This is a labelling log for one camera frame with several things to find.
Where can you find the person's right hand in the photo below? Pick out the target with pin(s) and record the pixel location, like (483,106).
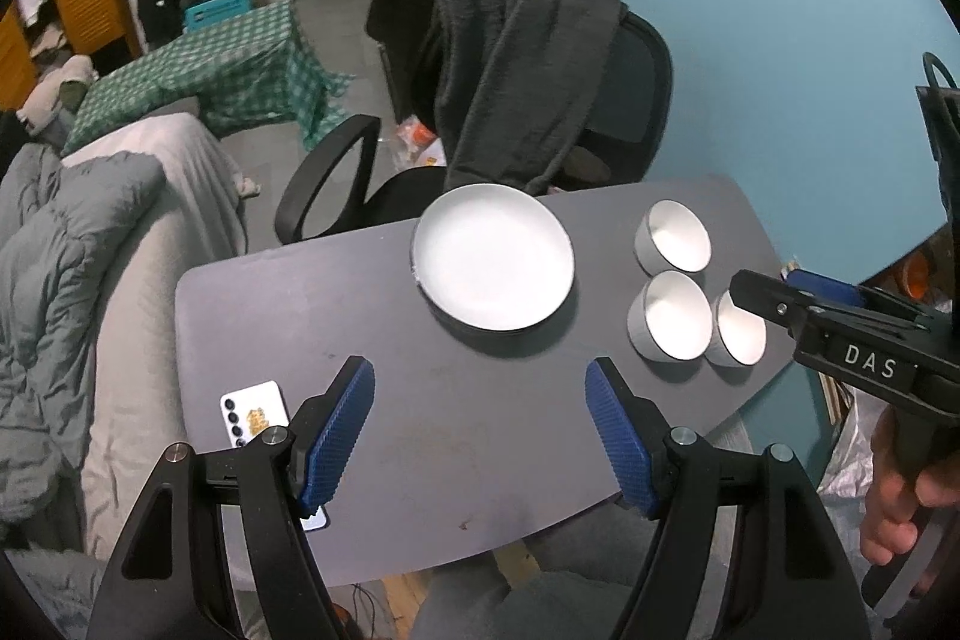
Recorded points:
(892,500)

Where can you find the orange wooden wardrobe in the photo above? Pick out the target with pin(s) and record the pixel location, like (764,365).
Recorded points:
(102,29)

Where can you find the grey duvet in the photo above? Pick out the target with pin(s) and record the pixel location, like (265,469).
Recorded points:
(62,228)

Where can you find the turquoise plastic crate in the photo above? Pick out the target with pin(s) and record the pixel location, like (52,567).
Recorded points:
(213,12)

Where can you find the green checkered cloth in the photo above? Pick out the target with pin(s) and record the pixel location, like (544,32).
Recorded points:
(253,70)

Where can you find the dark grey fleece blanket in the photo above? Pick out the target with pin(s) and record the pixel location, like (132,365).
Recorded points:
(516,84)

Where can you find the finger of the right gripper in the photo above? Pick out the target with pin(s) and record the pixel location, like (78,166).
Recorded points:
(775,301)
(822,287)

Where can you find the white plate top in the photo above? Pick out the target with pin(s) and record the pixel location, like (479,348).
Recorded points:
(492,258)

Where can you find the light grey bed sheet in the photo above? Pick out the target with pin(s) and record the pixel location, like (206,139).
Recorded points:
(137,408)

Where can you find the white ribbed bowl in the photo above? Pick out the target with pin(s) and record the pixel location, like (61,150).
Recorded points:
(739,338)
(671,320)
(671,237)

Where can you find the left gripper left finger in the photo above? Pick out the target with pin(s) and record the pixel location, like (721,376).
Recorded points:
(284,476)

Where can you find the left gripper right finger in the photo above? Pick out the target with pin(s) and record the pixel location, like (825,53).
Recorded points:
(672,477)

